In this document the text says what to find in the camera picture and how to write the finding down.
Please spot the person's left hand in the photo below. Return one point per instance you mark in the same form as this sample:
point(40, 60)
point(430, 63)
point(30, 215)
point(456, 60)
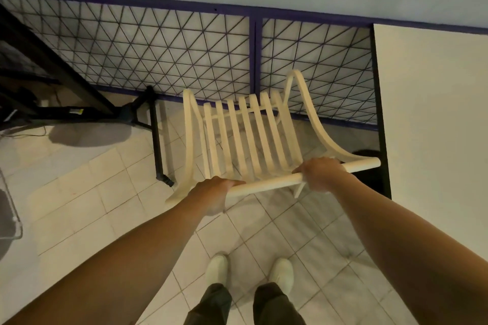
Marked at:
point(209, 195)

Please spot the white left shoe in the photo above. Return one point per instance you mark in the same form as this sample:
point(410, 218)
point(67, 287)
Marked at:
point(217, 269)

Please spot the person's left fingers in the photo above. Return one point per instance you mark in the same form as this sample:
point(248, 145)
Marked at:
point(233, 183)

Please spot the white panel with black edge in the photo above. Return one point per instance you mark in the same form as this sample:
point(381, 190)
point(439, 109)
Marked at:
point(438, 126)

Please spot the white shoe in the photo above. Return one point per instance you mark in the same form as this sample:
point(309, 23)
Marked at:
point(217, 269)
point(281, 274)

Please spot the clear plastic container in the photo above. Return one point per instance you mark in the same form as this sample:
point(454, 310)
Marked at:
point(15, 222)

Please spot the black desk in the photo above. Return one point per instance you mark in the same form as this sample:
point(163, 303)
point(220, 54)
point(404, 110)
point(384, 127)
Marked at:
point(45, 58)

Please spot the black folding stand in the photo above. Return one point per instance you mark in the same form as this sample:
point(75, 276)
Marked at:
point(154, 134)

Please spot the person's right hand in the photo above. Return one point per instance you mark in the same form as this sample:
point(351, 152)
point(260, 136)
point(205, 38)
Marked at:
point(326, 174)

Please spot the person's left forearm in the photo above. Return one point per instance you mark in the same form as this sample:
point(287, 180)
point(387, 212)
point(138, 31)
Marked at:
point(122, 263)

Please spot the person's right forearm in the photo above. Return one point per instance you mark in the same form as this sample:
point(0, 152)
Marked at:
point(411, 252)

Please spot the person's right fingers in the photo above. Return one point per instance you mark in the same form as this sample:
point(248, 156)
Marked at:
point(305, 178)

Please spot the dark trousers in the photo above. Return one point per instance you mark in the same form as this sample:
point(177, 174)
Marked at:
point(274, 307)

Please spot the white right shoe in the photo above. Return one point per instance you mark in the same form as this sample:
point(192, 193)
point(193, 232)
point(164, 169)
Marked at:
point(281, 274)

